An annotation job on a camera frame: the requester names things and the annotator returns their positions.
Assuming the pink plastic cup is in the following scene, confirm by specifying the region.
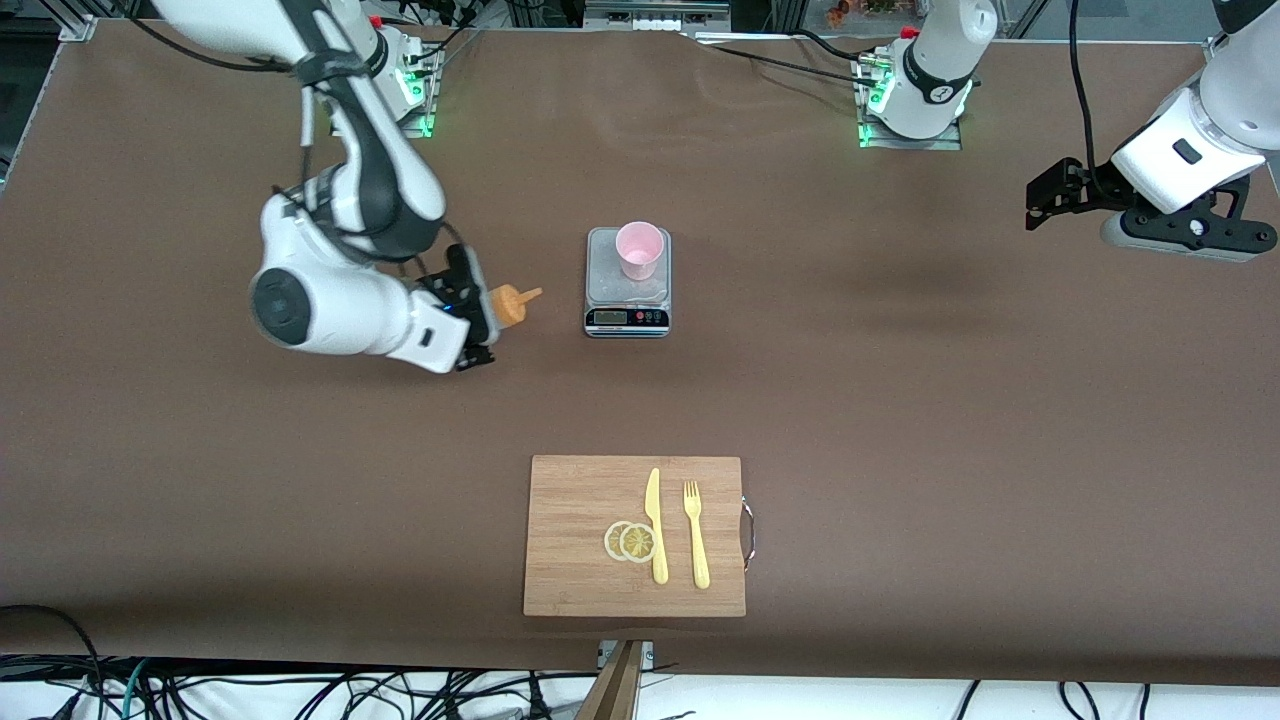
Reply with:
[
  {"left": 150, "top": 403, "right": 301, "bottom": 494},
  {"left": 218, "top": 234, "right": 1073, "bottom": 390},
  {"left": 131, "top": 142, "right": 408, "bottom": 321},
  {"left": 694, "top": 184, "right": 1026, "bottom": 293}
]
[{"left": 615, "top": 221, "right": 666, "bottom": 282}]

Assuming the paper table cover sheet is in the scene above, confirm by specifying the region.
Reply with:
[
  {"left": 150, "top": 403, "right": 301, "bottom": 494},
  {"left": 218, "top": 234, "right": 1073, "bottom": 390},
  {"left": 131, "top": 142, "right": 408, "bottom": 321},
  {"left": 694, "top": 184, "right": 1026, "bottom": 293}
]
[{"left": 0, "top": 18, "right": 1280, "bottom": 689}]

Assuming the wooden cutting board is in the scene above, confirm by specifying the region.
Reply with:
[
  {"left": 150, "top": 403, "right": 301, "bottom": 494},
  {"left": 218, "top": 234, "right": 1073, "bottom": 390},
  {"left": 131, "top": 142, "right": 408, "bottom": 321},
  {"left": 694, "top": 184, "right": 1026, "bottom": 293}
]
[{"left": 523, "top": 455, "right": 747, "bottom": 618}]

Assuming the black base cable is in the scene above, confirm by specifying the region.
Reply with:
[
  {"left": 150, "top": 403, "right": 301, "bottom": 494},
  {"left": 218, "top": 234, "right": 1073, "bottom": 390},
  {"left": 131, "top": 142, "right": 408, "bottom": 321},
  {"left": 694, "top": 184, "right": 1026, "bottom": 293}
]
[{"left": 690, "top": 28, "right": 886, "bottom": 91}]

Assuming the green cable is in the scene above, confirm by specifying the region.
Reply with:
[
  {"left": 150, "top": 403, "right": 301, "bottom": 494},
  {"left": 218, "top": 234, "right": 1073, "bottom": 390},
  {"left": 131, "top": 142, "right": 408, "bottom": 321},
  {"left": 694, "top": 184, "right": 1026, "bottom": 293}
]
[{"left": 118, "top": 658, "right": 153, "bottom": 720}]

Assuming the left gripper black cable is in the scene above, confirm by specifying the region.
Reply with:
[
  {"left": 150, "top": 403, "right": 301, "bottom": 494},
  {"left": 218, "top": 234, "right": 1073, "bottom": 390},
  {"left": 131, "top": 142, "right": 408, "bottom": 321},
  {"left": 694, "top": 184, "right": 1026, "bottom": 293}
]
[{"left": 1066, "top": 0, "right": 1103, "bottom": 177}]

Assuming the translucent squeeze bottle orange cap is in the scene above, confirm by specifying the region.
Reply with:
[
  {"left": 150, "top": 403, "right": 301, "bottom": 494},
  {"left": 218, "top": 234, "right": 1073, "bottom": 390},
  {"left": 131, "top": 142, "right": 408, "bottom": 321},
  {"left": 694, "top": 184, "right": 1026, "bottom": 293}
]
[{"left": 488, "top": 285, "right": 544, "bottom": 329}]

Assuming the wooden beam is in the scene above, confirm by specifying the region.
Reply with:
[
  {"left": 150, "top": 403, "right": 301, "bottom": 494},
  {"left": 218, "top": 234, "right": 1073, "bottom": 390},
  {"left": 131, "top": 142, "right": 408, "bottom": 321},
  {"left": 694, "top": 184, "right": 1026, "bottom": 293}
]
[{"left": 575, "top": 640, "right": 646, "bottom": 720}]

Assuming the silver digital kitchen scale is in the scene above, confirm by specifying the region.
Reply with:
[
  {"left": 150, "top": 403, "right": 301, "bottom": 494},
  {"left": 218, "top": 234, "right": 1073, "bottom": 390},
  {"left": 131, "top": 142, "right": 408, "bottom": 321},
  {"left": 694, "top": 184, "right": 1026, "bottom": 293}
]
[{"left": 584, "top": 227, "right": 672, "bottom": 339}]

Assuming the yellow plastic knife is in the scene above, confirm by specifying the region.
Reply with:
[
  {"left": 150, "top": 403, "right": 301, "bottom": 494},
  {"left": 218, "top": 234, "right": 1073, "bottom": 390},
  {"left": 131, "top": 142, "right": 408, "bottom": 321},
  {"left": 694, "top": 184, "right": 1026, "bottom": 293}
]
[{"left": 645, "top": 468, "right": 669, "bottom": 585}]

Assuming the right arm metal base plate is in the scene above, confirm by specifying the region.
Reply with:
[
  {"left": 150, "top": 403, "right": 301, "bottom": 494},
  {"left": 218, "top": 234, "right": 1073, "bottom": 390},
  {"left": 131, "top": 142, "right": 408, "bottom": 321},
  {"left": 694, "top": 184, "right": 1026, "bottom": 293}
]
[{"left": 385, "top": 38, "right": 442, "bottom": 139}]

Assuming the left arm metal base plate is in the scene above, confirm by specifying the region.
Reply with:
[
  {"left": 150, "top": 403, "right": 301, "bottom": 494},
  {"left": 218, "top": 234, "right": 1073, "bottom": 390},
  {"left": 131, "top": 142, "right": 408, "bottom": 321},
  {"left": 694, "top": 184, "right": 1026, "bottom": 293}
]
[{"left": 855, "top": 48, "right": 963, "bottom": 151}]

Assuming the aluminium frame profile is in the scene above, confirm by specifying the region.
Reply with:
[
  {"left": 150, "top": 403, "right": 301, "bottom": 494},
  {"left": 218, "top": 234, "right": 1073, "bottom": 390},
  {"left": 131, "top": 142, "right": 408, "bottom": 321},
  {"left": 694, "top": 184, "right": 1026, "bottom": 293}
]
[{"left": 55, "top": 0, "right": 99, "bottom": 43}]

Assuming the yellow plastic fork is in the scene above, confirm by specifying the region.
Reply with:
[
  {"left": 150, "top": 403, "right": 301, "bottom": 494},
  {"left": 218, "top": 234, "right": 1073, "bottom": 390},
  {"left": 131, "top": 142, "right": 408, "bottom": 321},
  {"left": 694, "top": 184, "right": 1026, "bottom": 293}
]
[{"left": 683, "top": 481, "right": 711, "bottom": 589}]

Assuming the grey power strip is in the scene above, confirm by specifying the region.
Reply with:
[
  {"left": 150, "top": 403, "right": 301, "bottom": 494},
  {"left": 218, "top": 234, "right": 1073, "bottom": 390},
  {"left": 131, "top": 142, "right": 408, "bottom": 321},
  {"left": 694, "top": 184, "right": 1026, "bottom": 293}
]
[{"left": 583, "top": 0, "right": 733, "bottom": 33}]

